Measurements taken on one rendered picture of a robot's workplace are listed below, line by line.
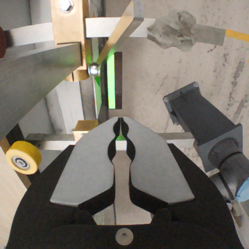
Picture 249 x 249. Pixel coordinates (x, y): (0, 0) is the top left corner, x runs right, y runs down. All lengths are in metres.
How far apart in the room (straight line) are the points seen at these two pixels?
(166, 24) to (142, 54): 0.90
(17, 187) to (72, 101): 0.34
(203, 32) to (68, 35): 0.22
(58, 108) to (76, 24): 0.40
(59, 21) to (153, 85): 1.02
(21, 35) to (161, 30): 0.23
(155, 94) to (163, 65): 0.24
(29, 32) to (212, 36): 0.31
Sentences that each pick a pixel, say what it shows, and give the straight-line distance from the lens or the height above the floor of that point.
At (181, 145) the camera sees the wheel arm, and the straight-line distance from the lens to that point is 0.40.
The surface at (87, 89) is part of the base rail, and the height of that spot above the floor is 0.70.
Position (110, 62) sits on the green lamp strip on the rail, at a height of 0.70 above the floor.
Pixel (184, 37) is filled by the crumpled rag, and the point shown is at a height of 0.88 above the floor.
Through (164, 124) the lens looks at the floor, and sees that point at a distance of 1.39.
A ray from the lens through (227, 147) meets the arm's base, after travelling 0.82.
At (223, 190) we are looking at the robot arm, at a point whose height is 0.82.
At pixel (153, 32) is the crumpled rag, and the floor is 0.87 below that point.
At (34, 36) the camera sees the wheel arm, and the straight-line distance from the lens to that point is 0.29.
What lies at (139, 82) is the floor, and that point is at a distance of 1.17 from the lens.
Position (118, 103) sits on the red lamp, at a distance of 0.45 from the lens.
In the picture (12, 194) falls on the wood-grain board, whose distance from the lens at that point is 0.56.
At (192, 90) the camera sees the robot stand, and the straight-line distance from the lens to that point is 1.27.
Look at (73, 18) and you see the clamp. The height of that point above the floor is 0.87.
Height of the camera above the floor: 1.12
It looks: 58 degrees down
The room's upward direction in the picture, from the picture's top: 176 degrees clockwise
